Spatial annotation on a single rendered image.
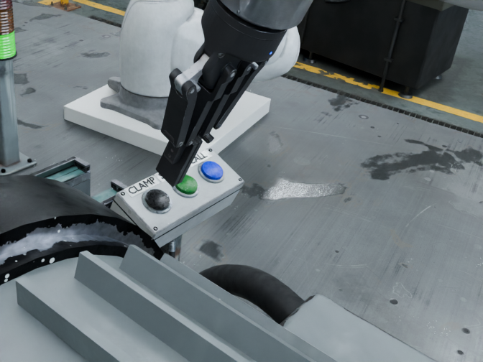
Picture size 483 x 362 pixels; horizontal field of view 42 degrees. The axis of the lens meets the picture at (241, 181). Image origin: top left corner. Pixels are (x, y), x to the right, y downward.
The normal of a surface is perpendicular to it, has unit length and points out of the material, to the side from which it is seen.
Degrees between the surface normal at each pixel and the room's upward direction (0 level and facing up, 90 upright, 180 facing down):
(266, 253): 0
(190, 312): 60
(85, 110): 0
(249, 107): 0
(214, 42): 91
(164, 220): 21
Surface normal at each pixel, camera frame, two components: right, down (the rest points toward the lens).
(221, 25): -0.59, 0.37
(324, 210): 0.12, -0.84
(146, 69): -0.13, 0.51
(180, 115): -0.69, 0.49
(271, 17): 0.19, 0.76
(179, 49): 0.27, 0.44
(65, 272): 0.26, -0.90
